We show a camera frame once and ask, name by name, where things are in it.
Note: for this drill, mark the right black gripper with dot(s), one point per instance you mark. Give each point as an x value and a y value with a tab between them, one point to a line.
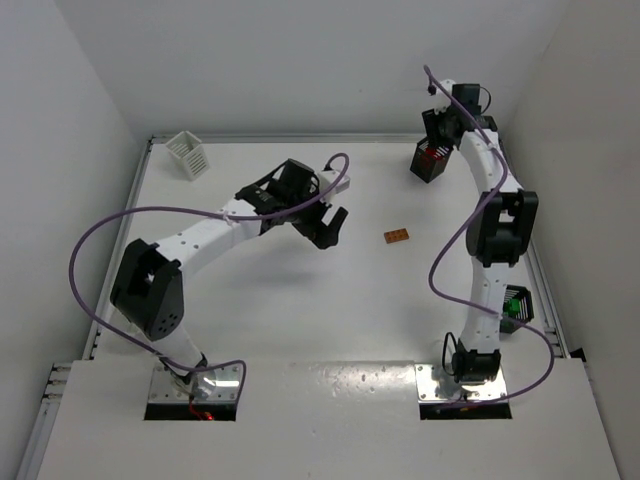
432	142

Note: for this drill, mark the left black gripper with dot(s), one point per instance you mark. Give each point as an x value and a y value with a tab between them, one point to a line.
310	220

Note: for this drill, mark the orange lego plate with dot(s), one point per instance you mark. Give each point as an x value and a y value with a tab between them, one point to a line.
395	236

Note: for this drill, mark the dark green lego brick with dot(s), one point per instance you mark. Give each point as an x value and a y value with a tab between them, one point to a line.
512	308

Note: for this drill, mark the red flower lego brick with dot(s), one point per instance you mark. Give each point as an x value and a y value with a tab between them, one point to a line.
426	162

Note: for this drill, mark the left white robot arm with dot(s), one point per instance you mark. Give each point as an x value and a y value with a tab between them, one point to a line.
149	288

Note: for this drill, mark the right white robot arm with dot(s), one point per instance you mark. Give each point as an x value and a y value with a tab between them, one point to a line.
496	234

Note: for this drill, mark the black slotted bin back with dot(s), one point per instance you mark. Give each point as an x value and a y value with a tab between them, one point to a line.
440	155

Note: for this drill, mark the black slotted bin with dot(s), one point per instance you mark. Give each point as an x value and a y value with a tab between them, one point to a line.
440	155
509	324

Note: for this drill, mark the white slotted bin back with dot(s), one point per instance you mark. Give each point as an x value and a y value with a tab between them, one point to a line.
187	151

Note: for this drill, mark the black slotted bin right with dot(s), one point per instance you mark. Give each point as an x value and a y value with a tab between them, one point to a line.
509	324

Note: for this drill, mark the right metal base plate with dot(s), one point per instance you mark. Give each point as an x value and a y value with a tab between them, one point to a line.
435	387

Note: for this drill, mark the metal base plate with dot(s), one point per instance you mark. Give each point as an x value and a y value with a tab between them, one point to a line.
435	387
217	387

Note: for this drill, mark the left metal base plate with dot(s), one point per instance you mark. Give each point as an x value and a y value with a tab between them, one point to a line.
217	387

